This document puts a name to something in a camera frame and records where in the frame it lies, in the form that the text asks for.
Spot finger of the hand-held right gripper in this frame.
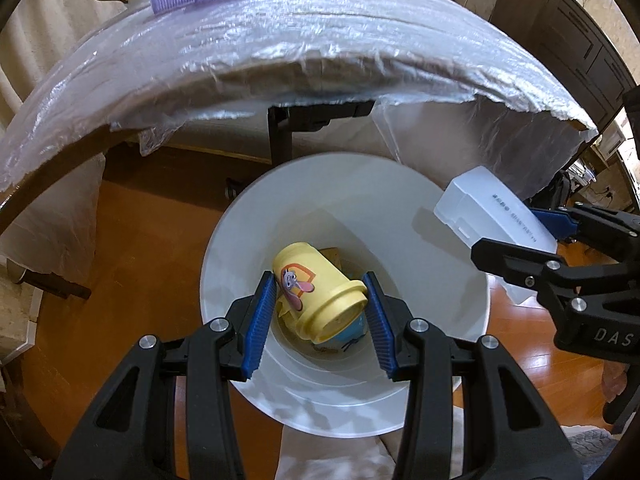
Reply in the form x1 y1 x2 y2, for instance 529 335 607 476
529 202 640 262
470 237 640 333

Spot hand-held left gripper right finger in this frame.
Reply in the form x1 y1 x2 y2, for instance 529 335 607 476
362 271 583 480

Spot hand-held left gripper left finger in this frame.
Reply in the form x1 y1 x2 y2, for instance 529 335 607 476
60 271 278 480

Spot yellow cartoon cup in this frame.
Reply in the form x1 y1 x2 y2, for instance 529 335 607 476
272 241 369 346

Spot white translucent plastic box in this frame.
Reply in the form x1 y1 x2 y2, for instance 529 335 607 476
433 165 558 256

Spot white trash bin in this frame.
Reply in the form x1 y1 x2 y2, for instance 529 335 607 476
199 154 491 438

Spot person's right hand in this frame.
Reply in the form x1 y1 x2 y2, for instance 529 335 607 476
601 359 632 433

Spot grey blue cloth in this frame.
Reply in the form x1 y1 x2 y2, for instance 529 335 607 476
564 425 622 480

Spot white cloth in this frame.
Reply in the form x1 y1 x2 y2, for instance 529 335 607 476
275 422 397 480

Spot dark wooden cabinet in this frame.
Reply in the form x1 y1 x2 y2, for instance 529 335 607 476
487 0 636 131

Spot dark table leg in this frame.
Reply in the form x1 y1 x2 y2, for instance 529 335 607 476
226 100 376 201

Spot beige patterned curtain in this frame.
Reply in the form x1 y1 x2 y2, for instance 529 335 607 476
0 0 126 126

